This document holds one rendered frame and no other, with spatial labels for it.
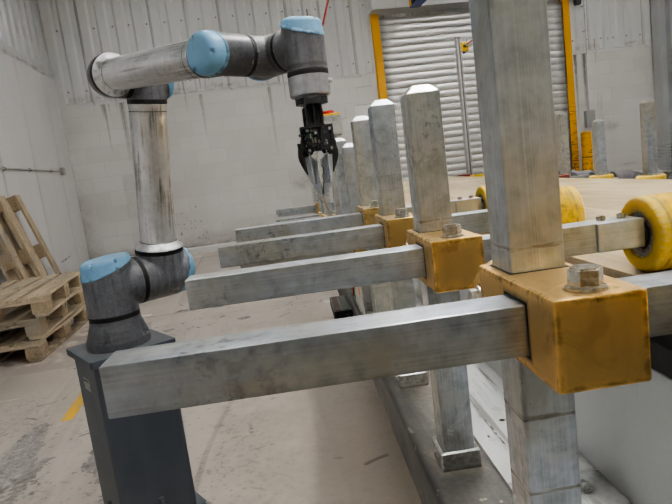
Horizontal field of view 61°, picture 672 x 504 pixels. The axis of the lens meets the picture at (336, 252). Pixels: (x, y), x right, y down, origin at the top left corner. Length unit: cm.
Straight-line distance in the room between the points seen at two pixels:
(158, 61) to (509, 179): 116
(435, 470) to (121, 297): 129
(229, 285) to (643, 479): 51
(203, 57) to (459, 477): 95
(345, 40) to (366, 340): 915
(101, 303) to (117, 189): 743
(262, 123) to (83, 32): 283
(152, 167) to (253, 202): 724
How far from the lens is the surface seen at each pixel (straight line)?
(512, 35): 37
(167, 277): 188
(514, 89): 37
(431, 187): 61
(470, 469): 70
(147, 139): 182
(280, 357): 32
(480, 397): 107
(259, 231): 106
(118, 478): 191
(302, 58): 126
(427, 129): 61
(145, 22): 944
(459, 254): 55
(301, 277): 56
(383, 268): 57
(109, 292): 180
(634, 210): 68
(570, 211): 87
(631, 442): 77
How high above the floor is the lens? 105
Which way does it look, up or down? 8 degrees down
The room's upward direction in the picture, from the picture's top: 7 degrees counter-clockwise
